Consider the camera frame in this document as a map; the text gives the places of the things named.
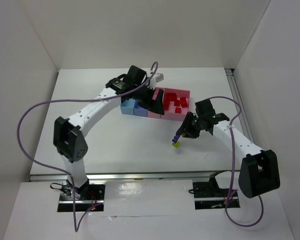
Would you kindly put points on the red rounded lego brick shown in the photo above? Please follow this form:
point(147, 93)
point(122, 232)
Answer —
point(170, 97)

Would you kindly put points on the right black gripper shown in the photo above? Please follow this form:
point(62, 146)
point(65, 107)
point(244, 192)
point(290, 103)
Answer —
point(190, 127)

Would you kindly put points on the aluminium rail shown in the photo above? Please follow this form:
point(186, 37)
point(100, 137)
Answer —
point(126, 176)
point(241, 122)

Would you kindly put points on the purple lego brick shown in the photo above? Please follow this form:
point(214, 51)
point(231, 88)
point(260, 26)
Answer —
point(176, 138)

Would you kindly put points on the aluminium rail right side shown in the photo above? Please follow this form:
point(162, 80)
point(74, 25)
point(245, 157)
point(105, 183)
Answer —
point(241, 122)

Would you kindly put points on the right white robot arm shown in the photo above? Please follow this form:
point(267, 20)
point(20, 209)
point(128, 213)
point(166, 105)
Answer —
point(259, 171)

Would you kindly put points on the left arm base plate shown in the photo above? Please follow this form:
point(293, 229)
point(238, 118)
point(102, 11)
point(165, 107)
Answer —
point(92, 199)

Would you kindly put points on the light blue bin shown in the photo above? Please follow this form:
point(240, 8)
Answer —
point(127, 107)

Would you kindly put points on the aluminium rail front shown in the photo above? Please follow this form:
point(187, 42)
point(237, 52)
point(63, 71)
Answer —
point(126, 176)

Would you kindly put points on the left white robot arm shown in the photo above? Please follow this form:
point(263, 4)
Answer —
point(69, 133)

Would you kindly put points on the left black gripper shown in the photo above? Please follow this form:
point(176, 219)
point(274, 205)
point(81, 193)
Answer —
point(147, 97)

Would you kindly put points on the small pink bin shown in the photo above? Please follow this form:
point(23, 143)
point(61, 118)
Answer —
point(152, 114)

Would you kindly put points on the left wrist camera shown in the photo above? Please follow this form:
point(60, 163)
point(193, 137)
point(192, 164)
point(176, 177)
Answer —
point(157, 77)

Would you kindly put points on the lime green lego brick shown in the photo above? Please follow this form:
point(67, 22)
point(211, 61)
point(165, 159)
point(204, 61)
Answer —
point(176, 144)

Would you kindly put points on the red long lego brick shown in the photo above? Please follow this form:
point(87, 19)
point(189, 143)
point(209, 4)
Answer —
point(178, 110)

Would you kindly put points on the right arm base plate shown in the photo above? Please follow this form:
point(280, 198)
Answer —
point(208, 197)

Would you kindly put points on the small red lego brick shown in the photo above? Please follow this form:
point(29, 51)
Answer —
point(166, 105)

